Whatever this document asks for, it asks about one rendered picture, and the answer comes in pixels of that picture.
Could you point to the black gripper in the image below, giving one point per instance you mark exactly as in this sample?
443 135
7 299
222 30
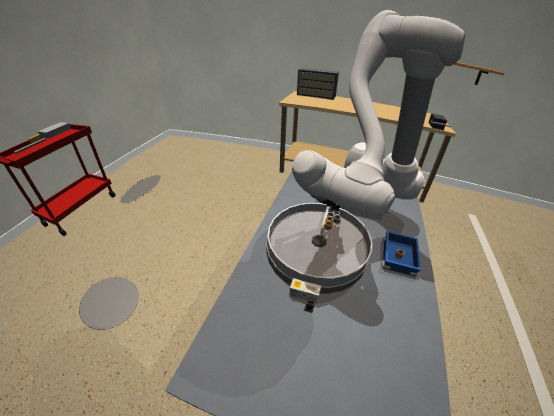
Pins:
334 206

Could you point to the blue open tray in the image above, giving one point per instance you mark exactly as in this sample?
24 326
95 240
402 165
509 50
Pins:
411 255

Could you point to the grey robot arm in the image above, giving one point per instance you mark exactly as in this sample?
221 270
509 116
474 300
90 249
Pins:
369 185

